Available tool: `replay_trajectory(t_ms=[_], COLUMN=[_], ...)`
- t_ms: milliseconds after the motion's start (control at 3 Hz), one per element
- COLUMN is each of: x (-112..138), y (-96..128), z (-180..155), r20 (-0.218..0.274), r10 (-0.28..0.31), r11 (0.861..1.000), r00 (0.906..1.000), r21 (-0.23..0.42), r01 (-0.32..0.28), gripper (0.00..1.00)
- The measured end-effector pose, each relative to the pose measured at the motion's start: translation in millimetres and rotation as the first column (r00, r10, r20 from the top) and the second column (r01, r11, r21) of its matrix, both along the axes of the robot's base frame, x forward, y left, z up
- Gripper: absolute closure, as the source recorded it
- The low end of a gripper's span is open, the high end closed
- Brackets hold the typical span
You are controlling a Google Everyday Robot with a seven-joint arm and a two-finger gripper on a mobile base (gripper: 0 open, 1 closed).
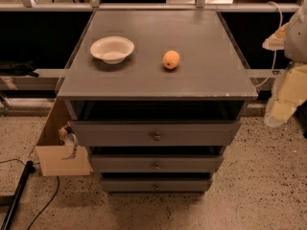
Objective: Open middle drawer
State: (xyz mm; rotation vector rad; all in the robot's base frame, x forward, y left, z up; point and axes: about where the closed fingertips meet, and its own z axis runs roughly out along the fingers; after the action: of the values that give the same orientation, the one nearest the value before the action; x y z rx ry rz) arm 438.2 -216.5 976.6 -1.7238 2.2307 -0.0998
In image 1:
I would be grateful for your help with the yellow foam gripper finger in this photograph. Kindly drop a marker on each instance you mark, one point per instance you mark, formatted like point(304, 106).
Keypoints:
point(288, 93)

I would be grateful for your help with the black bar on floor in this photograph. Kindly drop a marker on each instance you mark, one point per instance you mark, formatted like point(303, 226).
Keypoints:
point(12, 201)

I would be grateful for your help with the black object on rail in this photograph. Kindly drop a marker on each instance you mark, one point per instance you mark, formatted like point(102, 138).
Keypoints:
point(17, 68)

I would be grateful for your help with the cardboard box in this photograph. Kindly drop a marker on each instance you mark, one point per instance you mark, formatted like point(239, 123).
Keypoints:
point(54, 158)

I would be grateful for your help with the crumpled items in box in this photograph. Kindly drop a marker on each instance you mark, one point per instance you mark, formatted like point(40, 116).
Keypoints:
point(67, 136)

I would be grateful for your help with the grey top drawer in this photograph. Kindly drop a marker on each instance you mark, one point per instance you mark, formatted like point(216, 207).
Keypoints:
point(120, 134)

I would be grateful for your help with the grey drawer cabinet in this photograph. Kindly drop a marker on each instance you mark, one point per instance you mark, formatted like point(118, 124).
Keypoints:
point(210, 84)

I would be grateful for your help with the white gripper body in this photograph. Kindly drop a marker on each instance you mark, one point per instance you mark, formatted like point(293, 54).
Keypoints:
point(296, 38)

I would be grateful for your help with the white bowl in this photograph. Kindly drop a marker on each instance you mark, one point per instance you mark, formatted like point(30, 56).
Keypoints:
point(112, 49)

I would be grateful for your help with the orange fruit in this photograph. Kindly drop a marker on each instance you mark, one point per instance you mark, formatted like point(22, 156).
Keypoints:
point(171, 60)

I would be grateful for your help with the grey drawer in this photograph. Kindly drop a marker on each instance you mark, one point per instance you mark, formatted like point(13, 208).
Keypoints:
point(112, 163)
point(177, 185)
point(120, 134)

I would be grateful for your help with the grey bottom drawer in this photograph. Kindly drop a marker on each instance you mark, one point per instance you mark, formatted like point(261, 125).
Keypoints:
point(177, 185)

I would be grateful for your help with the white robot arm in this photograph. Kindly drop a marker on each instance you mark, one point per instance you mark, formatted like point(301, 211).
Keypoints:
point(297, 37)

